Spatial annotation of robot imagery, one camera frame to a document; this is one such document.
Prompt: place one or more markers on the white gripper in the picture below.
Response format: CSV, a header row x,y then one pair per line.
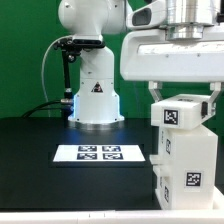
x,y
147,56

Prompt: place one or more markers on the white cabinet top block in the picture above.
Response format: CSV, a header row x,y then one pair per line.
x,y
183,111

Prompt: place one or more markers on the white door panel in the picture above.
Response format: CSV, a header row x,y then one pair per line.
x,y
156,161
166,179

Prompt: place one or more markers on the white cabinet body box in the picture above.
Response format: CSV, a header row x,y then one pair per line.
x,y
193,168

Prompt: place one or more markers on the white door panel front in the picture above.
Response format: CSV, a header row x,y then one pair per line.
x,y
156,161

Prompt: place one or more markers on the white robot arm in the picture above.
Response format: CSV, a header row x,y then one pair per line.
x,y
96,101

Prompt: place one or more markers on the white marker sheet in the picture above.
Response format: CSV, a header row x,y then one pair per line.
x,y
98,153

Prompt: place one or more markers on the white L-shaped fence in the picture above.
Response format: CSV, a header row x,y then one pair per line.
x,y
214,216

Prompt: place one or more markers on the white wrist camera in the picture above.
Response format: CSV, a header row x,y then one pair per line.
x,y
150,16

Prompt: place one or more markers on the black camera on stand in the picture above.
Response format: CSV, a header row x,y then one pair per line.
x,y
71,50

